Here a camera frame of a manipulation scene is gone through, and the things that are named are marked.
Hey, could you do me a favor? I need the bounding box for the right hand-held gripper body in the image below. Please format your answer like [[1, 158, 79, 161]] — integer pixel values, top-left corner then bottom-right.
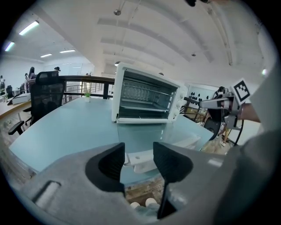
[[213, 77, 251, 129]]

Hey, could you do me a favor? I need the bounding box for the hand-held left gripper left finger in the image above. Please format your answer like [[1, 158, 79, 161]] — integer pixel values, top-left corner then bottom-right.
[[19, 142, 137, 224]]

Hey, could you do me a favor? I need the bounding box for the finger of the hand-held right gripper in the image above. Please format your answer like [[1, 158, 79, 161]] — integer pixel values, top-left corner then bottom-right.
[[198, 98, 229, 109]]

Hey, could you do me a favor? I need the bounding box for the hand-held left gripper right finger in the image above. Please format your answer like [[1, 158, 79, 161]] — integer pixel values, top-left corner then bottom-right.
[[153, 142, 230, 221]]

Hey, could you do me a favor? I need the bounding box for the glass toaster oven door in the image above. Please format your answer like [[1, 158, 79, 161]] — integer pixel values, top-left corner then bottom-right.
[[115, 122, 202, 174]]

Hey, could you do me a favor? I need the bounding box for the white toaster oven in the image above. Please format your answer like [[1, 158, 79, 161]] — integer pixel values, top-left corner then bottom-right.
[[111, 62, 188, 125]]

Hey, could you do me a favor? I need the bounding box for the person's right forearm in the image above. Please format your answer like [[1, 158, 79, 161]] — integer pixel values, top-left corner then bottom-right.
[[240, 102, 262, 123]]

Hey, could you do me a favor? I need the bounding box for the white board with black dots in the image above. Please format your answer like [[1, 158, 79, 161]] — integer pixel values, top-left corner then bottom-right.
[[188, 84, 220, 104]]

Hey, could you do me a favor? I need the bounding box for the person's gray shirt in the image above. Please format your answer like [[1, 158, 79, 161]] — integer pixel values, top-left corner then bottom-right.
[[214, 62, 281, 225]]

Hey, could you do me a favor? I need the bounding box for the small potted green plant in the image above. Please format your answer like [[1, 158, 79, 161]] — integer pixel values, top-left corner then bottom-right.
[[83, 88, 92, 103]]

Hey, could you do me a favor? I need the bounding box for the black mesh office chair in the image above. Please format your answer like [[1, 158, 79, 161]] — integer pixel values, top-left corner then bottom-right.
[[8, 70, 66, 136]]

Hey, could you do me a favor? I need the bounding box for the wooden desk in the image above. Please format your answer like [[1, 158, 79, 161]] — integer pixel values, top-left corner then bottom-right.
[[0, 99, 32, 120]]

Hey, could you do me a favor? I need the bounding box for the white box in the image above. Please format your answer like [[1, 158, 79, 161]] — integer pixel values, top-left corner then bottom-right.
[[11, 93, 32, 105]]

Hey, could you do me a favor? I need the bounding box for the dark metal railing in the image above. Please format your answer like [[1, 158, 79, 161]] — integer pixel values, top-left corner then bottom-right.
[[57, 75, 116, 100]]

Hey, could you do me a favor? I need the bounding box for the black cable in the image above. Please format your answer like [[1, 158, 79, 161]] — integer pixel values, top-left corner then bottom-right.
[[234, 120, 245, 146]]

